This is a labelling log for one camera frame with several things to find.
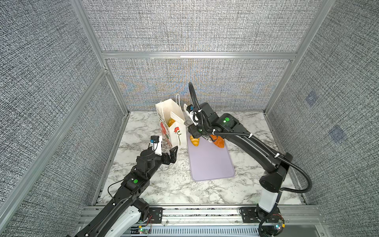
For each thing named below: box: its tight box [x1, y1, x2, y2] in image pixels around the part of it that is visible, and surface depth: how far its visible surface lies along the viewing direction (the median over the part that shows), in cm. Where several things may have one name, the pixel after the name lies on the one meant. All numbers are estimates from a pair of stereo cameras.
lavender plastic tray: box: [186, 131, 235, 182], surface depth 94 cm
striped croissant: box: [189, 135, 200, 147], surface depth 101 cm
